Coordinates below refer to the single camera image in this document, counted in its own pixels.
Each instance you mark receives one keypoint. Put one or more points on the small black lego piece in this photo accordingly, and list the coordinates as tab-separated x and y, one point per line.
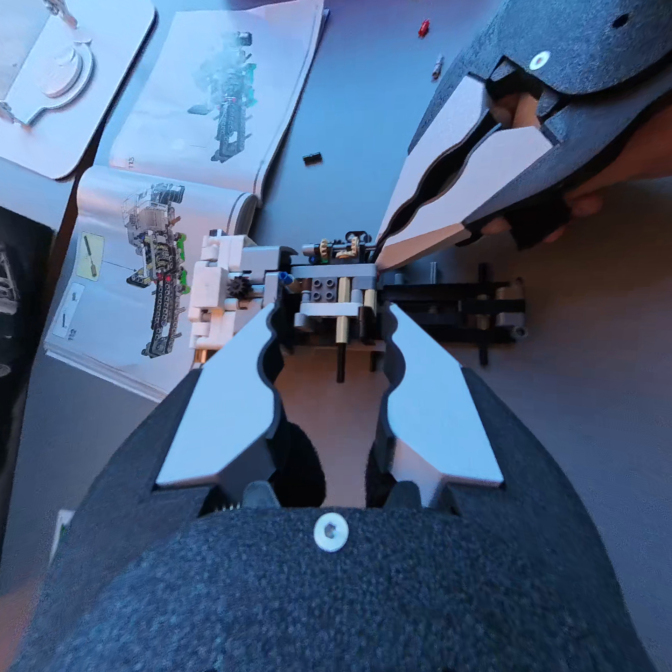
313	158

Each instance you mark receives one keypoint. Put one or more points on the white tablet stand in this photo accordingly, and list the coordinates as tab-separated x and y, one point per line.
105	105

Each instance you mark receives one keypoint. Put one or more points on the lego instruction booklet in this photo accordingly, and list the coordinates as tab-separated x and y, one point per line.
210	63

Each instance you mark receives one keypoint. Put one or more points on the small grey lego pin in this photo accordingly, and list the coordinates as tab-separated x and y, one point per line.
437	67

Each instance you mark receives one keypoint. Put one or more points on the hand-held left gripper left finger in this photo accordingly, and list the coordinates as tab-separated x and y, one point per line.
220	414

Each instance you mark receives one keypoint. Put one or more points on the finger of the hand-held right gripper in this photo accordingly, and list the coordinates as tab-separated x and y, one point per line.
488	173
451	120

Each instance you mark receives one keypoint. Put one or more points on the dark printed box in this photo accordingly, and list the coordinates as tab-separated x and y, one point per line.
21	262

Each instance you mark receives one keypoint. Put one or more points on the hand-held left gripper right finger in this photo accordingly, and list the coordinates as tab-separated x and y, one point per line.
441	414

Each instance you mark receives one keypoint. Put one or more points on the white green card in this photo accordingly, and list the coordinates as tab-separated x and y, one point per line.
63	530

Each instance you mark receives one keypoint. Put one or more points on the small red lego piece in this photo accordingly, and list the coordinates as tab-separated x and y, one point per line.
424	27

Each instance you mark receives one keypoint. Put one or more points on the person's right hand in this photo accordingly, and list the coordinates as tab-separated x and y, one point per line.
624	168

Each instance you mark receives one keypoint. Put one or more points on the grey white lego vehicle model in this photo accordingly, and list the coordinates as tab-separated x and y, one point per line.
325	294

